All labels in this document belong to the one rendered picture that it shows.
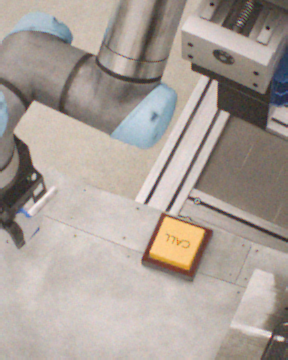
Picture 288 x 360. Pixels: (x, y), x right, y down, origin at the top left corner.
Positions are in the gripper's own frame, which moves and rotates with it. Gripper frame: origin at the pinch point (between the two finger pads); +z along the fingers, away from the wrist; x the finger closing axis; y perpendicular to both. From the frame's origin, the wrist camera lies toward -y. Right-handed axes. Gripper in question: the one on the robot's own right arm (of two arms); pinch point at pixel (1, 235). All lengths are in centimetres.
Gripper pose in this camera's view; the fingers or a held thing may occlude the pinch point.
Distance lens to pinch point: 154.0
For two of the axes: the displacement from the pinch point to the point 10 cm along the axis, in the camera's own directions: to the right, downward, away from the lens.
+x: -7.3, -6.2, 3.0
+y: 6.9, -6.7, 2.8
